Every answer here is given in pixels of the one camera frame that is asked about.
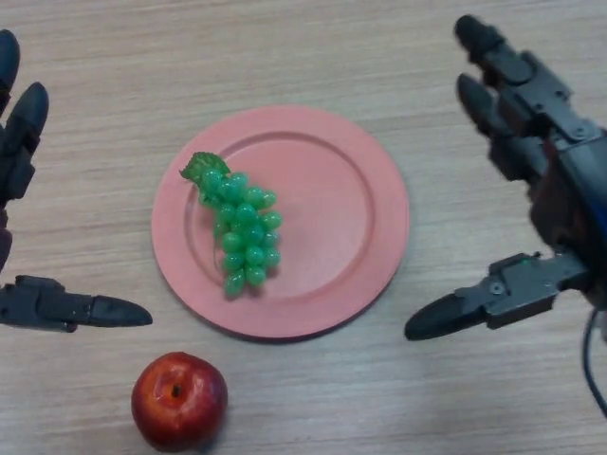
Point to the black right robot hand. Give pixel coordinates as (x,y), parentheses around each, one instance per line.
(569,199)

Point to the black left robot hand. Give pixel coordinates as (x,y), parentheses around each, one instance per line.
(33,303)

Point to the green grape bunch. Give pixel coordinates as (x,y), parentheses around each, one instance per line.
(246,232)

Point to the pink round plate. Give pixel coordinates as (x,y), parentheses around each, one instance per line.
(332,218)

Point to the red apple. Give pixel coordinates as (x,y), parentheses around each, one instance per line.
(180,403)

